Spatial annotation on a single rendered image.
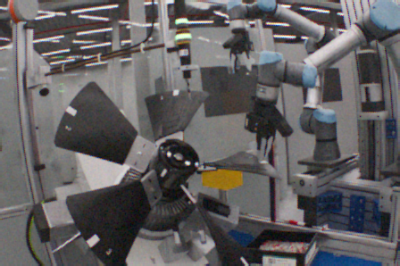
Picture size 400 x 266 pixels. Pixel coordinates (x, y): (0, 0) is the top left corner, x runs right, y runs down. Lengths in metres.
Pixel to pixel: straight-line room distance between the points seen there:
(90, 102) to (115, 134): 0.12
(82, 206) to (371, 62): 1.24
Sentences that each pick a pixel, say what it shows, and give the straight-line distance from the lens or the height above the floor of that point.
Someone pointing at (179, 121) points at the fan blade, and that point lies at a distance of 1.01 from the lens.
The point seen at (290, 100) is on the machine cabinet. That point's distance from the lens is 4.69.
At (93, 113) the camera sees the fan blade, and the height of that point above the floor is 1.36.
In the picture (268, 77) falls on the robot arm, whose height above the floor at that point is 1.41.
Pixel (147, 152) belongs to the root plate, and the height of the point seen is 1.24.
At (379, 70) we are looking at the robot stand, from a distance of 1.50.
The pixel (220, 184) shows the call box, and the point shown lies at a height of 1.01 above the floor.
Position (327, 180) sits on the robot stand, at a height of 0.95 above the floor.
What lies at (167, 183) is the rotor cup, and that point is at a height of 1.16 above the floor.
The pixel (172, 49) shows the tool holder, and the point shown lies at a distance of 0.96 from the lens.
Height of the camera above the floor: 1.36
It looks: 5 degrees down
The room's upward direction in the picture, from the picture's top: 6 degrees counter-clockwise
